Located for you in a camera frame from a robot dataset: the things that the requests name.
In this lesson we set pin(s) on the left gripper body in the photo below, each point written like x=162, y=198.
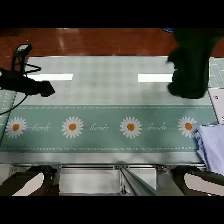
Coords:
x=47, y=89

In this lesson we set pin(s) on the dark green garment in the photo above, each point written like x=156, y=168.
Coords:
x=191, y=63

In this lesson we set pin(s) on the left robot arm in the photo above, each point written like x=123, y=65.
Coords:
x=18, y=83

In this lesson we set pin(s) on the light blue garment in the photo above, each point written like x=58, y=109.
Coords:
x=211, y=143

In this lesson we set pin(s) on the silver frame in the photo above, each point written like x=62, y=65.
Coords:
x=140, y=185

